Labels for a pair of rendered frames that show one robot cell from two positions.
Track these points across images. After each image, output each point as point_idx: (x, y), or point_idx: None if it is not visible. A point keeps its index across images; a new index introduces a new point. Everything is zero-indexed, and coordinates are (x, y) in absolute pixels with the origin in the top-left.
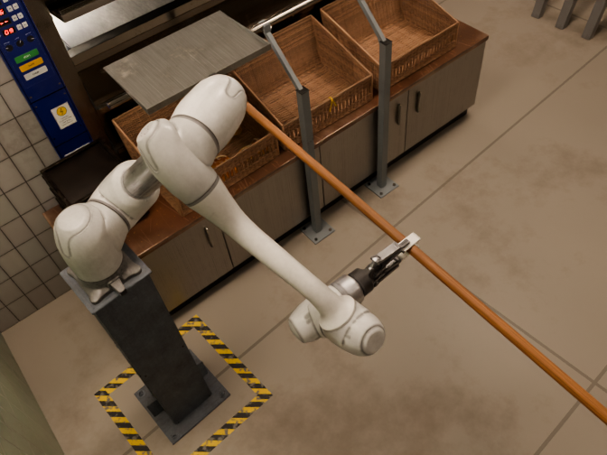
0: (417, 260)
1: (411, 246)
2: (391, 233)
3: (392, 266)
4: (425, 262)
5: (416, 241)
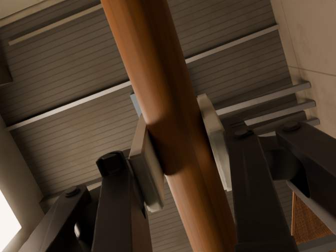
0: (149, 54)
1: (148, 129)
2: (194, 240)
3: (246, 174)
4: (108, 11)
5: (139, 121)
